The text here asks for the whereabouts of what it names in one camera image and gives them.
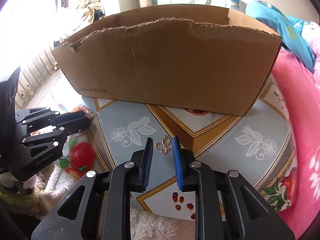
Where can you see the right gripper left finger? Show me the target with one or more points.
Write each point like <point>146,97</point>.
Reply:
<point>128,177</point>

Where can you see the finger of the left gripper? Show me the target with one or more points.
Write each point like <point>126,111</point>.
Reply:
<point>67,117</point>
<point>75,127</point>

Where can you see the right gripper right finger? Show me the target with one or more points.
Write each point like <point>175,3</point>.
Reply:
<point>227,206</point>

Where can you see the gold butterfly brooch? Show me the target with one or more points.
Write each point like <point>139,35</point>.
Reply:
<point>165,145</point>

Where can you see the white gloved hand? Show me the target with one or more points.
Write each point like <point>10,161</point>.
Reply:
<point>10,183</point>

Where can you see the white fluffy towel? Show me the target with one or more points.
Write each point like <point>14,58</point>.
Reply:
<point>79,214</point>

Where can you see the metal balcony railing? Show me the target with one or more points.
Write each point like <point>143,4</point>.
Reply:
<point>36,68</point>

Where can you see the fruit pattern tablecloth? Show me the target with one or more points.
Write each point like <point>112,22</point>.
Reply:
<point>259,145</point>

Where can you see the pink floral blanket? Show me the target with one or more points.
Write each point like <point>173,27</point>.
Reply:
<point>300,89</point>

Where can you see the brown cardboard box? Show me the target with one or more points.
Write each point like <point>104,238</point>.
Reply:
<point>181,55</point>

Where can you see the blue patterned quilt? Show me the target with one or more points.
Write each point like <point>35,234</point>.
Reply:
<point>288,27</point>

